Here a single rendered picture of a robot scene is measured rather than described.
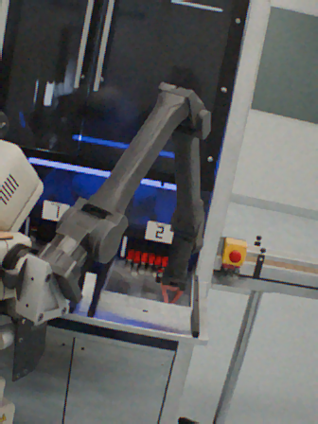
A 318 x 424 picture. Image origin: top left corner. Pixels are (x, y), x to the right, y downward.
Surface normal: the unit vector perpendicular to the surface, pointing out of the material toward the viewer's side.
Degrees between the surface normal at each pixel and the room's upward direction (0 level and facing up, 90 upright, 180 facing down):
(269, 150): 90
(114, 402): 90
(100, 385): 90
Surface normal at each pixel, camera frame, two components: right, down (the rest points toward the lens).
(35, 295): -0.45, 0.04
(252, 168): -0.06, 0.28
